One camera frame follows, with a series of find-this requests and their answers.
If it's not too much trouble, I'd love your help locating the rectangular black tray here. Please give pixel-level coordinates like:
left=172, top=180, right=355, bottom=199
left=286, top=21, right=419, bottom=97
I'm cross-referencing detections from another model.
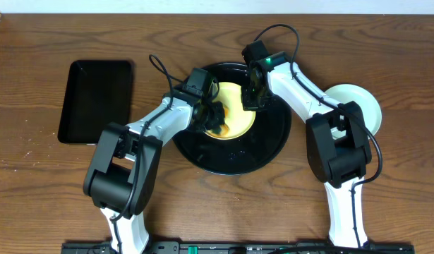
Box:
left=57, top=59, right=134, bottom=145

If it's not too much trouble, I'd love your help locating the orange green scrub sponge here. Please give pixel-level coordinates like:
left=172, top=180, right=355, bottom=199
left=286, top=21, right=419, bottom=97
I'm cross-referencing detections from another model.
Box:
left=210, top=124, right=229, bottom=137

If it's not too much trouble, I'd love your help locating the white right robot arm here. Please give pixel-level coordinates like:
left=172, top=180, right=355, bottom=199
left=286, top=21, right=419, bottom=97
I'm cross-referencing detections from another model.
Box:
left=241, top=49, right=371, bottom=248

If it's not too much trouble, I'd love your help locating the mint green plate with streak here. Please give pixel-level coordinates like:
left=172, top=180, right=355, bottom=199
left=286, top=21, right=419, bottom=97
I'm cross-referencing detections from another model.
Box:
left=325, top=84, right=382, bottom=135

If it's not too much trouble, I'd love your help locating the round black tray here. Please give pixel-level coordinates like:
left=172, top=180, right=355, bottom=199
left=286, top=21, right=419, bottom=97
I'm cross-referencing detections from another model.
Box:
left=171, top=62, right=292, bottom=176

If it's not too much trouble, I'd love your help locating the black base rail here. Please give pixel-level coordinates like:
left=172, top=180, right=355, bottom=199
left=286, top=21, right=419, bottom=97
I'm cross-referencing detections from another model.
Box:
left=61, top=240, right=416, bottom=254

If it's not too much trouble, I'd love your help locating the yellow plate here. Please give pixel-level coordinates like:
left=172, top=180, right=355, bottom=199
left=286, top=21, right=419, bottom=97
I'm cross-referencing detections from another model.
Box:
left=205, top=82, right=255, bottom=140

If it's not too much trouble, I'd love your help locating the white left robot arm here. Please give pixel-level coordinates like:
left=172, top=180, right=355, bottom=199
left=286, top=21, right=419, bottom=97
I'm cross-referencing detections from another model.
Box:
left=83, top=89, right=225, bottom=253

